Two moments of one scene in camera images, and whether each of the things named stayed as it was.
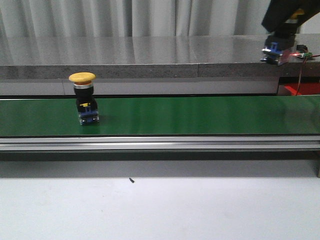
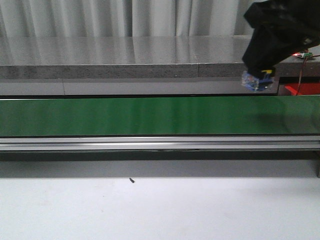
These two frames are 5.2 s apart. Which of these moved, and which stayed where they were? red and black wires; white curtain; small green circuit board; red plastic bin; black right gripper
Moved: black right gripper
Stayed: red and black wires; red plastic bin; small green circuit board; white curtain
